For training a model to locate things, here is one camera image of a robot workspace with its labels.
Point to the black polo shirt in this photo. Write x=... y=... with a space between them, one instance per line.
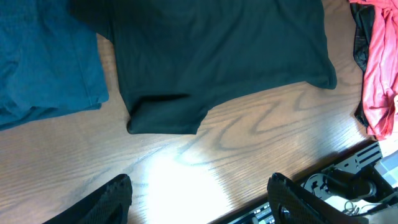
x=176 y=60

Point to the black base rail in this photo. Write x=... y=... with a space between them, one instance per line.
x=351 y=184

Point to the red shirt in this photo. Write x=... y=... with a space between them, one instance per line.
x=380 y=79

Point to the folded dark blue shorts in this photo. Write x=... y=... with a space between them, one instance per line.
x=50 y=65

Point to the dark patterned garment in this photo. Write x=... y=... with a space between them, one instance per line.
x=363 y=16

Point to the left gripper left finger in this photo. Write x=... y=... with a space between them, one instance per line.
x=109 y=204

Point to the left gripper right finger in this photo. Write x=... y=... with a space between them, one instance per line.
x=292 y=204

